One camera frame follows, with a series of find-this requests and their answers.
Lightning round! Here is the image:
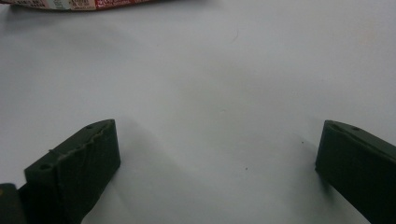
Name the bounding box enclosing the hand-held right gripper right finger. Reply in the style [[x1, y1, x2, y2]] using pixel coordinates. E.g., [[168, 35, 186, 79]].
[[315, 119, 396, 224]]

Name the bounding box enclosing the red label packet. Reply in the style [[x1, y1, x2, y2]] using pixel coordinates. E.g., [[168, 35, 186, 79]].
[[0, 0, 164, 12]]

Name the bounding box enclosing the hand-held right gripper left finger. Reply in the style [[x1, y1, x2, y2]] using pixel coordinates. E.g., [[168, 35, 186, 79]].
[[18, 119, 121, 224]]

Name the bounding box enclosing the white table mat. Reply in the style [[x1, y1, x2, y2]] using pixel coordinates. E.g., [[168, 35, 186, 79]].
[[0, 0, 396, 224]]

